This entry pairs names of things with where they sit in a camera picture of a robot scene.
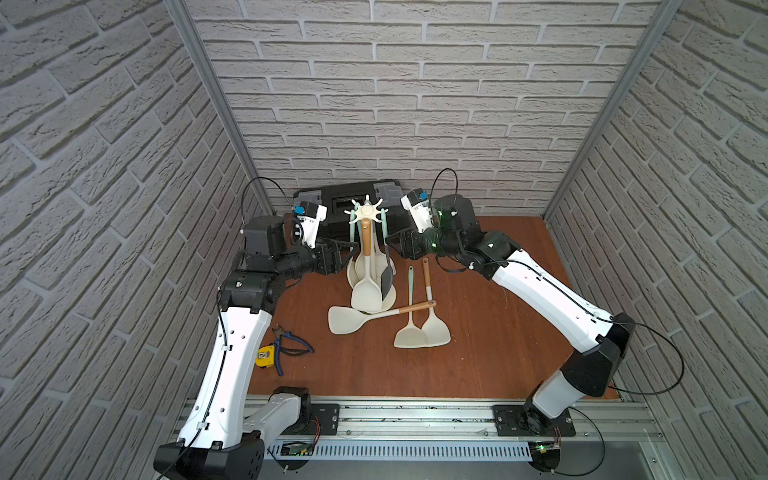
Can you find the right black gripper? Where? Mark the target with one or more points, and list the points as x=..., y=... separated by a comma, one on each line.
x=409, y=239

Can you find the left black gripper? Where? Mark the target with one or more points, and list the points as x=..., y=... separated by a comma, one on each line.
x=327, y=258

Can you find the grey spatula green handle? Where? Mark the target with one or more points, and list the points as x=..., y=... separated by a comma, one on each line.
x=387, y=276

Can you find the cream utensil rack stand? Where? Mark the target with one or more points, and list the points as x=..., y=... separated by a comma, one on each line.
x=372, y=212

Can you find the cream slotted turner wooden handle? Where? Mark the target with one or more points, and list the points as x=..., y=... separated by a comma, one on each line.
x=346, y=320

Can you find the cream spatula green handle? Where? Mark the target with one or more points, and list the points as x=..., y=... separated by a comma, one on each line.
x=410, y=336

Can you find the cream spatula wooden handle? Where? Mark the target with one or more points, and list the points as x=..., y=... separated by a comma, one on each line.
x=436, y=331

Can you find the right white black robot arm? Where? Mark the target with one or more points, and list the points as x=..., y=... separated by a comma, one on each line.
x=448, y=227

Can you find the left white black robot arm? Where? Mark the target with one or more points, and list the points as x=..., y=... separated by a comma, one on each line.
x=214, y=442

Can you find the black plastic toolbox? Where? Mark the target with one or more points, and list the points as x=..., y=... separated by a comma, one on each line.
x=339, y=198

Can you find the yellow tape measure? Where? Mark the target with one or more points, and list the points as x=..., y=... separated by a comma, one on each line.
x=267, y=357

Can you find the cream spoon green handle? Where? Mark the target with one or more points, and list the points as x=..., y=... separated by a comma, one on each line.
x=352, y=276

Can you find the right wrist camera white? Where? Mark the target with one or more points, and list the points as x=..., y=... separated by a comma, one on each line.
x=417, y=204

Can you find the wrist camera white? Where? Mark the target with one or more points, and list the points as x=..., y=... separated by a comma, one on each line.
x=417, y=204
x=309, y=215

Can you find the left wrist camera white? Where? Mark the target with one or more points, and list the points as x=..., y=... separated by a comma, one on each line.
x=309, y=215

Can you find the cream ladle wooden handle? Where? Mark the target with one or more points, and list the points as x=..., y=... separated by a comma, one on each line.
x=366, y=294

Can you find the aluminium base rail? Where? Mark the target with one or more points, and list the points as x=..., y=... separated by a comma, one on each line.
x=426, y=429

